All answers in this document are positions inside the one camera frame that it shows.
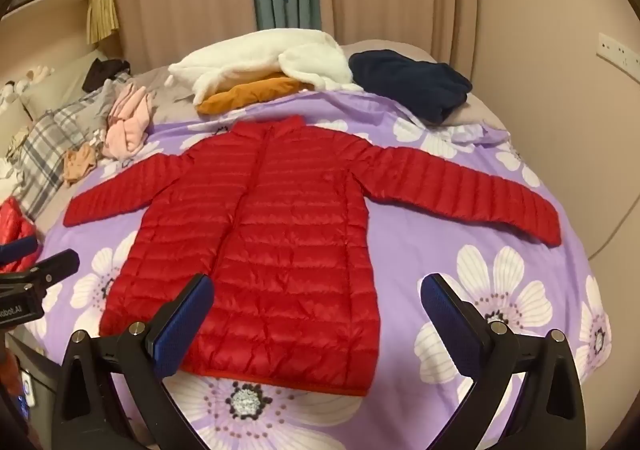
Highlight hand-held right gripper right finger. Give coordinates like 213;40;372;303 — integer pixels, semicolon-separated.
420;272;588;450

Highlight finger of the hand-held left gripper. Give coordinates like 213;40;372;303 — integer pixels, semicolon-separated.
0;236;40;267
0;250;81;289

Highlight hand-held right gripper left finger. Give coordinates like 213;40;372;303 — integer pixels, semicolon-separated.
52;272;216;450

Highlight red down jacket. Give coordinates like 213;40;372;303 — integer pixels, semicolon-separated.
65;115;561;398

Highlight small folded red jacket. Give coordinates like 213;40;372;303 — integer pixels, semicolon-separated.
0;197;38;276

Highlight blue-lit device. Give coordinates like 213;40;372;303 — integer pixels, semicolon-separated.
20;370;38;406

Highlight purple floral blanket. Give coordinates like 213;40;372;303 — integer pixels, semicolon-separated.
25;85;613;450

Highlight grey plaid bedding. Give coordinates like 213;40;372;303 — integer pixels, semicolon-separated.
7;75;131;221

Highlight beige small garment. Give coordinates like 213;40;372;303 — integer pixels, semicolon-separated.
62;142;103;188

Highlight pink garment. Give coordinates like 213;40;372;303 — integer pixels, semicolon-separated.
104;82;151;161

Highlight plush toys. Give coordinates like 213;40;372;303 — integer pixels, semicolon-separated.
0;65;53;106

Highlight grey pillow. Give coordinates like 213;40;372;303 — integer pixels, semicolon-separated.
22;55;108;121

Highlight dark brown garment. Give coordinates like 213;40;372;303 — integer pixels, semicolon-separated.
82;58;131;93

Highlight taupe bed sheet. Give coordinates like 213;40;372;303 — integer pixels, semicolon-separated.
127;42;506;131

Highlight orange garment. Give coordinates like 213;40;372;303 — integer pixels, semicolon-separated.
196;72;316;116

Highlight navy fleece garment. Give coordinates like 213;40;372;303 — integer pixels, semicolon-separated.
348;50;473;125

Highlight yellow fringed hanging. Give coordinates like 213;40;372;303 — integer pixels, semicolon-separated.
86;0;121;45

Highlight white fleece garment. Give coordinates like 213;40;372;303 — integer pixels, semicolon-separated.
167;28;363;106

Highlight white power strip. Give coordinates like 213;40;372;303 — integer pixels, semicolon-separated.
598;32;640;68

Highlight white cable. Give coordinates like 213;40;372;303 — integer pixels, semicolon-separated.
587;210;640;261

